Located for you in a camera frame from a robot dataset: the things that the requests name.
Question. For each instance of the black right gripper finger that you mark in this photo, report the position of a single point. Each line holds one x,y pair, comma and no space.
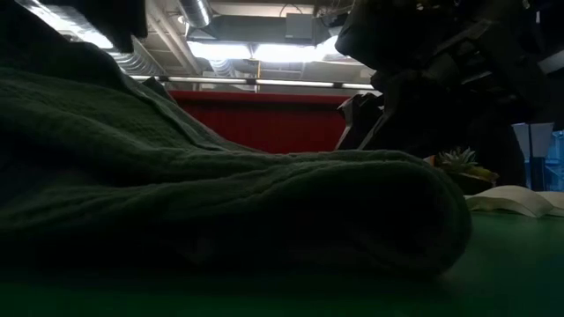
359,121

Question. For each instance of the dark green garment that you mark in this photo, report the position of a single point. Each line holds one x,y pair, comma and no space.
176,189

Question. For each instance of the red plastic laundry bin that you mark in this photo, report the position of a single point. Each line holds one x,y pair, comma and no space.
273,123

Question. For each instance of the long ceiling light strip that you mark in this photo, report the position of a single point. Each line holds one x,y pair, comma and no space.
273,82

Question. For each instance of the small potted succulent plant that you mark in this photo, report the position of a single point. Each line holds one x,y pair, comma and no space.
462,169

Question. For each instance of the white board on stand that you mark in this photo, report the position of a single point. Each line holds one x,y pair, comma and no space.
533,141

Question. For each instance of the cream canvas tote bag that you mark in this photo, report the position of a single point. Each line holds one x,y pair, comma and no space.
515,198

